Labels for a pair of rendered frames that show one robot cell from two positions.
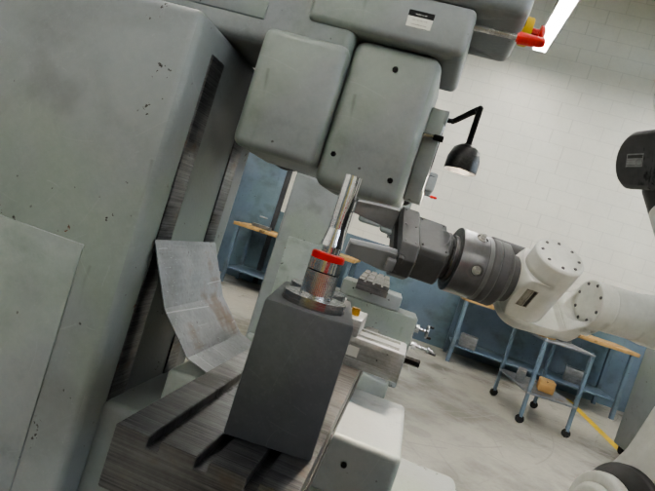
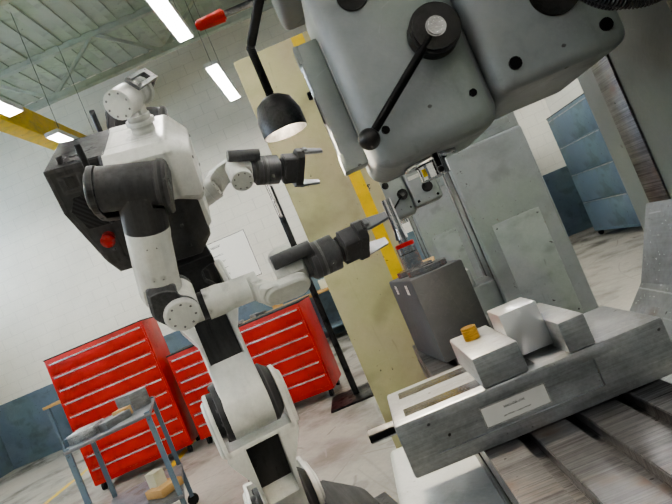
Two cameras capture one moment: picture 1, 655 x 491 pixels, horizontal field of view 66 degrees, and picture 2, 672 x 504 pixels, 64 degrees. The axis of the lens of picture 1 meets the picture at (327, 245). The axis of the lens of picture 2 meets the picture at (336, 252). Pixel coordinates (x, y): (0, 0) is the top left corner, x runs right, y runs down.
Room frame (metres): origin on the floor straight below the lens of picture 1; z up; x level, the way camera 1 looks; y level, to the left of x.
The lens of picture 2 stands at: (1.94, -0.35, 1.22)
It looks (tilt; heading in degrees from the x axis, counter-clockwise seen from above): 1 degrees up; 171
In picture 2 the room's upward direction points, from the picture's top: 23 degrees counter-clockwise
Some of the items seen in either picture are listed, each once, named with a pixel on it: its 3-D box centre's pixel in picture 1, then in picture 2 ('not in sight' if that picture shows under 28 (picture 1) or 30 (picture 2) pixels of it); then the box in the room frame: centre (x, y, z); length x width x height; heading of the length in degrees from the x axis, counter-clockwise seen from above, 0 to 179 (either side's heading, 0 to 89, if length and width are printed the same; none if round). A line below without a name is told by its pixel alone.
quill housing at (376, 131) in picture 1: (380, 132); (391, 64); (1.15, -0.04, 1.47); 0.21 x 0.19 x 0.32; 170
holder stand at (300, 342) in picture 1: (297, 355); (436, 306); (0.75, -0.01, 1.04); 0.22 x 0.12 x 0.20; 179
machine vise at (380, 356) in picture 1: (336, 330); (513, 370); (1.25, -0.09, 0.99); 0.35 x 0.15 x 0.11; 80
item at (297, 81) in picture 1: (301, 110); (504, 15); (1.18, 0.15, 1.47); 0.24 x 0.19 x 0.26; 170
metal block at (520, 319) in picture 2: not in sight; (518, 326); (1.25, -0.06, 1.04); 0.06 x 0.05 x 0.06; 170
